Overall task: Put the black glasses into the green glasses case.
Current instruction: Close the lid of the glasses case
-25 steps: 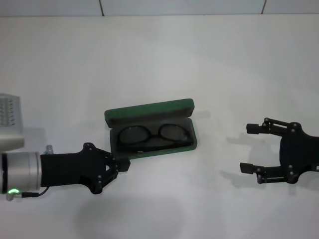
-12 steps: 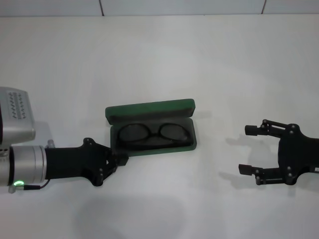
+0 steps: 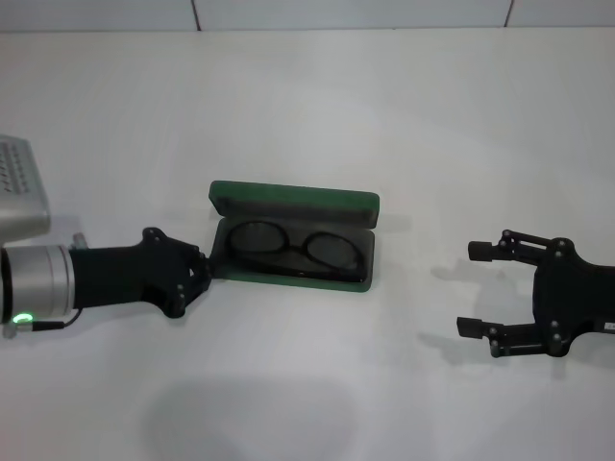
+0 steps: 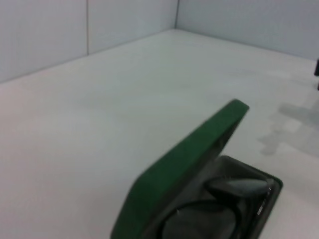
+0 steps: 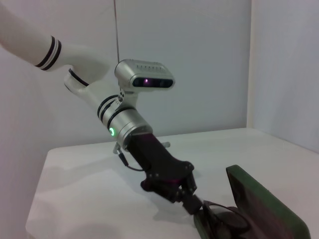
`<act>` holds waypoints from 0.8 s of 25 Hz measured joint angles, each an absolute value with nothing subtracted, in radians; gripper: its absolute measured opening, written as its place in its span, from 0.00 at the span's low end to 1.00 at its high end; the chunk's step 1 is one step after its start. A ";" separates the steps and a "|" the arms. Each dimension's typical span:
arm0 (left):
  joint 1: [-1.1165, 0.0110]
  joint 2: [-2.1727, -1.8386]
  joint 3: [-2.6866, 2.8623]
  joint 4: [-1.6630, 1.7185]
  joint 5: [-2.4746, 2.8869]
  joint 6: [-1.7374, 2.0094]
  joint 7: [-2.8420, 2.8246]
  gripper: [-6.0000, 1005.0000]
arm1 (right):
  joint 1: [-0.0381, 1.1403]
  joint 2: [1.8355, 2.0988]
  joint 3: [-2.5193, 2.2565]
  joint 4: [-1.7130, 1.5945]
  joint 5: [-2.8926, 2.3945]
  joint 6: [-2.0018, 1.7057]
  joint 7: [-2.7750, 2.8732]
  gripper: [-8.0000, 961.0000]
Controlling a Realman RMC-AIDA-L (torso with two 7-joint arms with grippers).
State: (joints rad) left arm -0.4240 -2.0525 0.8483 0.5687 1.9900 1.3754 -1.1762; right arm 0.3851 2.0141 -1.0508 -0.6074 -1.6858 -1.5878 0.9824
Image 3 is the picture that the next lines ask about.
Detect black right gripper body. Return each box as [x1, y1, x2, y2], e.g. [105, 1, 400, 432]
[531, 236, 615, 359]

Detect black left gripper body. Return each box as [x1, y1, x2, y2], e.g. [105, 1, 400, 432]
[69, 227, 203, 321]

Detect black glasses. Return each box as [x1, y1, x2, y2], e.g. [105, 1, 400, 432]
[225, 218, 366, 282]

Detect green glasses case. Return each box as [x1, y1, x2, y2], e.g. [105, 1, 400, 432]
[208, 180, 381, 294]

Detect silver connector black cable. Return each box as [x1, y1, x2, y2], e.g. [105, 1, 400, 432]
[2, 306, 83, 338]

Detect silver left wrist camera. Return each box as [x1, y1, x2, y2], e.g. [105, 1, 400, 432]
[0, 133, 52, 239]

